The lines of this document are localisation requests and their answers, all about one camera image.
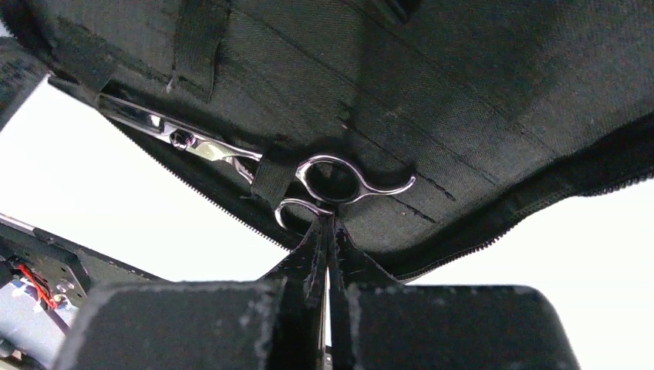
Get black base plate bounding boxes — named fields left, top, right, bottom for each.
left=0, top=214, right=170, bottom=370

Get black zip tool case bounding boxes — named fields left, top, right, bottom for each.
left=1, top=1, right=653, bottom=281

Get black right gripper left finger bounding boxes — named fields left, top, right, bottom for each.
left=55, top=217, right=329, bottom=369

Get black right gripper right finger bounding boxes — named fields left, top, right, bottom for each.
left=328, top=217, right=579, bottom=369

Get silver cutting scissors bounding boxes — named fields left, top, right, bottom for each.
left=99, top=93, right=416, bottom=230

